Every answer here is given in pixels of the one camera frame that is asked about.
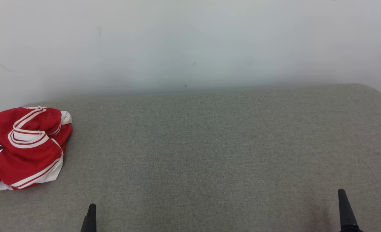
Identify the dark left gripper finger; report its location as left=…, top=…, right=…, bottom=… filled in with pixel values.
left=81, top=203, right=97, bottom=232

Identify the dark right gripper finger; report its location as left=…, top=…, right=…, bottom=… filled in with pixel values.
left=338, top=189, right=364, bottom=232

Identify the red basketball jersey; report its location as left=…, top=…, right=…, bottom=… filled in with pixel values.
left=0, top=106, right=69, bottom=191

